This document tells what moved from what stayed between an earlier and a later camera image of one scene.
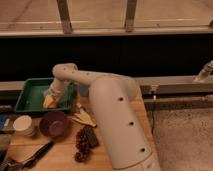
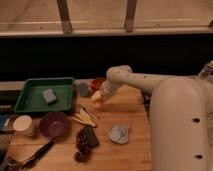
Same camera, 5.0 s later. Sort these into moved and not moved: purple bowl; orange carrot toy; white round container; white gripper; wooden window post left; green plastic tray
Moved: white gripper; orange carrot toy
Not moved: wooden window post left; purple bowl; green plastic tray; white round container
